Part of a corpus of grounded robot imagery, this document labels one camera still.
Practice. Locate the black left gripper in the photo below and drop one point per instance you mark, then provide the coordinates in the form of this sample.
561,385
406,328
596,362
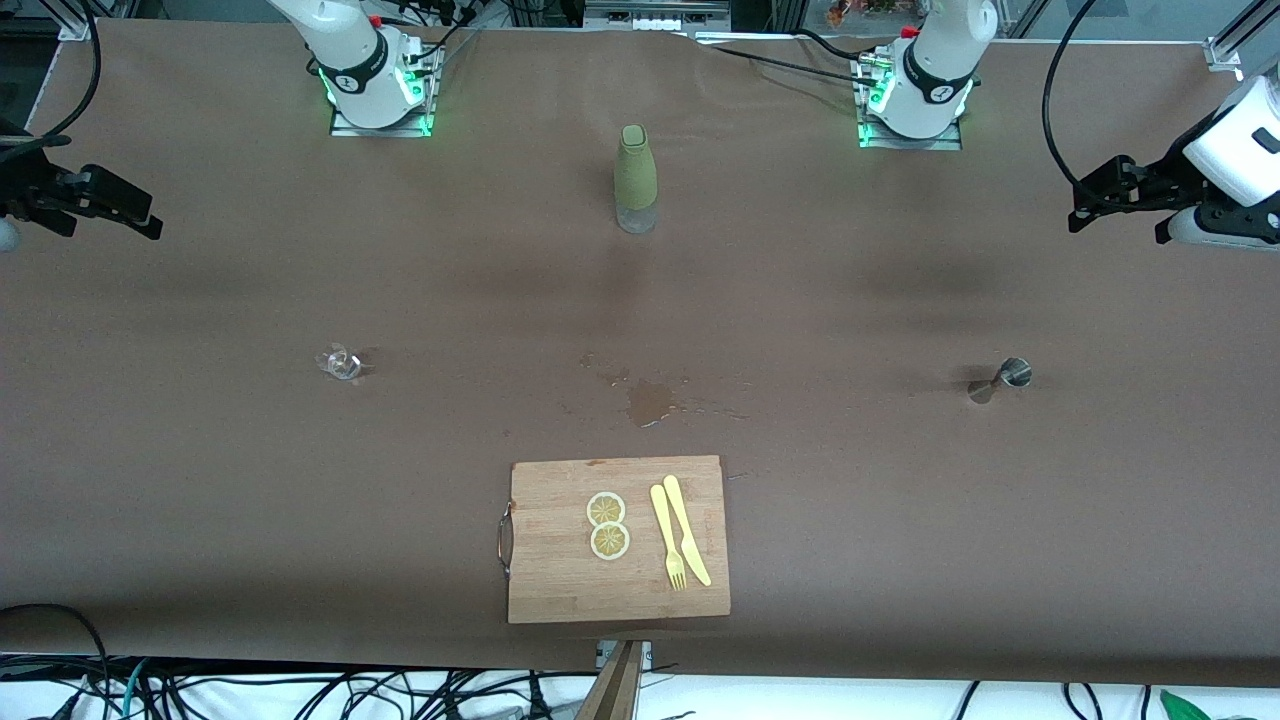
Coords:
1167,178

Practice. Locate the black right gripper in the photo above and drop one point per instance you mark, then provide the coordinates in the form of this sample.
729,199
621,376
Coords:
22,186

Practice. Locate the steel jigger measuring cup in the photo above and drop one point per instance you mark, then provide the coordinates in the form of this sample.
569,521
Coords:
1012,374

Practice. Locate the clear shot glass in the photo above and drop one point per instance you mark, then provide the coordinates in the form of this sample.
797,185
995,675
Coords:
340,363

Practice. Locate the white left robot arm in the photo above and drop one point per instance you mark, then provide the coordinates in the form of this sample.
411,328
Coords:
930,90

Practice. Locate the brown table cover sheet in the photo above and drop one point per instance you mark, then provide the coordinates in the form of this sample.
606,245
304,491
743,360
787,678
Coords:
250,500

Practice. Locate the glass bottle with green sleeve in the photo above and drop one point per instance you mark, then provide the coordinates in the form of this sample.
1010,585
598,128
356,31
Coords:
635,170

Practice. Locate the grey power strip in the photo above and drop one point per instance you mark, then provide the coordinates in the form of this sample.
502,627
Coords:
650,15

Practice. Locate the green object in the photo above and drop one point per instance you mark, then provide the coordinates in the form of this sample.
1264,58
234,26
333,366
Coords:
1185,708

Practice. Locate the yellow plastic knife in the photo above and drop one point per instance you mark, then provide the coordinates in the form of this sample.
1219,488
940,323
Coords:
685,525

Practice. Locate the yellow plastic fork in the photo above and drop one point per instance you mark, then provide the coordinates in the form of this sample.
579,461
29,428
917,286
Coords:
663,525

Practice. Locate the lemon slice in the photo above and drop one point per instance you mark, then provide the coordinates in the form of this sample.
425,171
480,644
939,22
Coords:
606,509
610,542

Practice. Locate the wooden cutting board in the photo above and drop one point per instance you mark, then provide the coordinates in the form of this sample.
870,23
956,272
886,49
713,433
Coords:
560,580

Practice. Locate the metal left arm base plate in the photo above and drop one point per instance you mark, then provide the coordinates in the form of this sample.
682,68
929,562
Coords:
940,144

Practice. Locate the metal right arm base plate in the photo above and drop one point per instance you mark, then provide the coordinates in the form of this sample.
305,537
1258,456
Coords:
400,131

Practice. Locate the brown wooden post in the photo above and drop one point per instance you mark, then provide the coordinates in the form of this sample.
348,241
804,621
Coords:
615,695

